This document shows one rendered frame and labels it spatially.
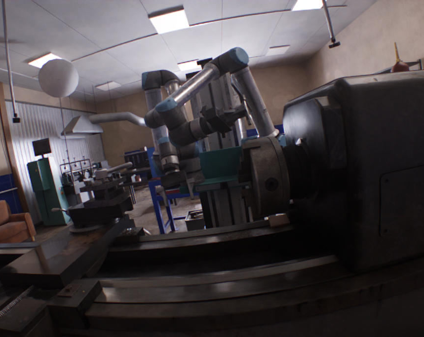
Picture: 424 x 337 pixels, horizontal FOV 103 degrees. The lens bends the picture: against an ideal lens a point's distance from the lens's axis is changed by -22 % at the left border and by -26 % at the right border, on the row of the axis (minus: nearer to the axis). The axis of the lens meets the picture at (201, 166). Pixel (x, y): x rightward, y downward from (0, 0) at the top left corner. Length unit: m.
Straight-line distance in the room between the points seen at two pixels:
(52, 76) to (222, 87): 3.43
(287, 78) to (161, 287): 8.10
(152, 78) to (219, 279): 1.24
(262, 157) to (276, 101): 7.51
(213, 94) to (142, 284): 1.44
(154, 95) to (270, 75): 7.00
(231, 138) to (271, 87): 6.56
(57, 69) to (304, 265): 4.43
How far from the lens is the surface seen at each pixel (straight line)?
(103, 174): 1.04
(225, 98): 1.70
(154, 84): 1.50
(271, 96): 8.08
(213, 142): 1.73
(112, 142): 8.64
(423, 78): 0.68
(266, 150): 0.62
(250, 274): 0.67
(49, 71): 4.52
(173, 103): 0.91
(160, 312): 0.63
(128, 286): 0.76
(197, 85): 1.20
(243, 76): 1.28
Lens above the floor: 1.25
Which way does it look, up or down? 7 degrees down
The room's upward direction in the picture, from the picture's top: 10 degrees counter-clockwise
